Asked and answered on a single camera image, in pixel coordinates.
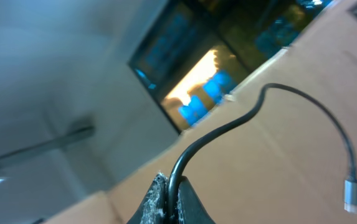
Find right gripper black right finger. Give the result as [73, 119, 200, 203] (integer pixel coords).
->
[176, 176, 215, 224]

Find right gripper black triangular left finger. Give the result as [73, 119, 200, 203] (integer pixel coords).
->
[127, 172, 168, 224]

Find thin black usb cable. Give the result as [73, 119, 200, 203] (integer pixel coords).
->
[166, 82, 357, 218]

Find cardboard wall panel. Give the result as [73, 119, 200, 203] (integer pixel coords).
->
[50, 1, 357, 223]

